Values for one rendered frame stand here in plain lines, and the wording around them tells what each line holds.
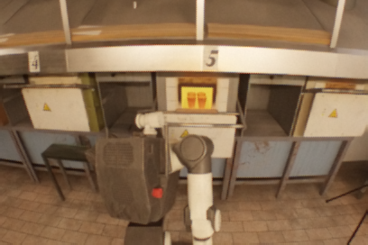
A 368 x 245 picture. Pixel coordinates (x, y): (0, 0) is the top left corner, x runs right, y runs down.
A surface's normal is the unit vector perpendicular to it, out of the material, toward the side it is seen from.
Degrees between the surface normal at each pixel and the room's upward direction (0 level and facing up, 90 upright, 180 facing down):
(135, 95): 90
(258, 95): 90
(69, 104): 90
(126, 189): 72
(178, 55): 80
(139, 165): 58
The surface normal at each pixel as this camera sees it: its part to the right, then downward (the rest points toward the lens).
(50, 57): -0.05, 0.23
